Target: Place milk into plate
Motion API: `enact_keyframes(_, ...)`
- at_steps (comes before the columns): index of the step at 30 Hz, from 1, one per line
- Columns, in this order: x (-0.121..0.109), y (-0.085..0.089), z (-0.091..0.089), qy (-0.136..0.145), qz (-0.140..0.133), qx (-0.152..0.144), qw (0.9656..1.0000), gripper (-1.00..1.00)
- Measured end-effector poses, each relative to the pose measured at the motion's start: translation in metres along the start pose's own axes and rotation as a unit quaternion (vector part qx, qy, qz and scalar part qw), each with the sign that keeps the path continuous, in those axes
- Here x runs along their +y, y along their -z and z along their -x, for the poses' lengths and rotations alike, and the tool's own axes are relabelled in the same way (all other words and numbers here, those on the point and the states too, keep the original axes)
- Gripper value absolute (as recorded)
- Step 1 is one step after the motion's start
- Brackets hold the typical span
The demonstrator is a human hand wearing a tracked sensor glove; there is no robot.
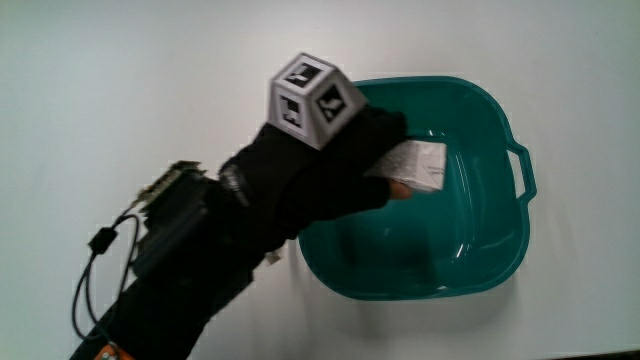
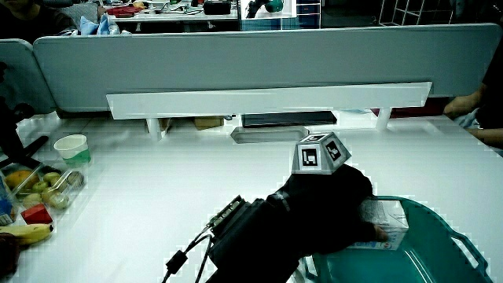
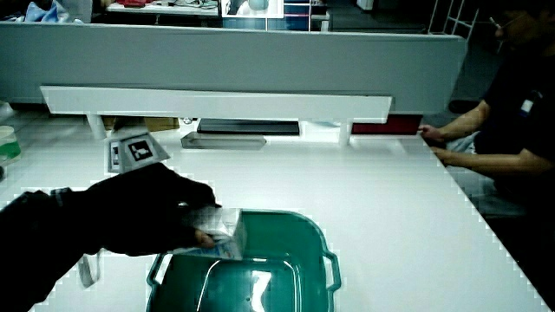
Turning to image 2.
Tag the person's right hand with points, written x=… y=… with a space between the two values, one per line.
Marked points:
x=322 y=212

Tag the white milk carton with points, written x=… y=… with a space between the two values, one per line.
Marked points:
x=387 y=218

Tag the teal plastic basket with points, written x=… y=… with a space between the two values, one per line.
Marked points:
x=428 y=255

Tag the black flat keyboard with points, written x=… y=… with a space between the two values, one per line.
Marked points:
x=288 y=118

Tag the white desk shelf riser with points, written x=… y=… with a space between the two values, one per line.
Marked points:
x=267 y=100

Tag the brown cardboard box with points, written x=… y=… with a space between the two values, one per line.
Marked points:
x=208 y=122

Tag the large grey desk divider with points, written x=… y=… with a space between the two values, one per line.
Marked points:
x=255 y=59

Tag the blue drawer unit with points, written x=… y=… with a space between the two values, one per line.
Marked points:
x=308 y=13

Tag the white box with green drill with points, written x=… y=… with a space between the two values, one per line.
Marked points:
x=267 y=8

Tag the black bag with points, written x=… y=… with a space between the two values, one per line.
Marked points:
x=217 y=7

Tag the white background table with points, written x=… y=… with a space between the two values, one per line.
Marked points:
x=177 y=17

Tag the white green paper cup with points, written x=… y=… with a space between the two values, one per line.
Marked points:
x=72 y=150

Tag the clear plastic fruit container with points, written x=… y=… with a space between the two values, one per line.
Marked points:
x=64 y=188

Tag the pile of small green fruits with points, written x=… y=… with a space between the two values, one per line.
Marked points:
x=51 y=190

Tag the red cloth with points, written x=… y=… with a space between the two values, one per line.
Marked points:
x=120 y=11

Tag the red block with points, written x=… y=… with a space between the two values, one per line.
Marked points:
x=36 y=215

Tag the blue cloth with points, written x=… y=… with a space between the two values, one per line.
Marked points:
x=98 y=26

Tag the yellow banana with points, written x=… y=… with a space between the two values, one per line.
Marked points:
x=29 y=232

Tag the orange fruit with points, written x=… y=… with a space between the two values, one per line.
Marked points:
x=19 y=178

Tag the blue white carton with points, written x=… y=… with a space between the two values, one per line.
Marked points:
x=5 y=208

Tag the dark red fruit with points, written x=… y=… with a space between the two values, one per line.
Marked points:
x=8 y=253

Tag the small grey desk divider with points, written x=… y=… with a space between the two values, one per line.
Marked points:
x=23 y=74

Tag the black camera tripod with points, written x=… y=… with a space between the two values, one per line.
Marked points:
x=12 y=137

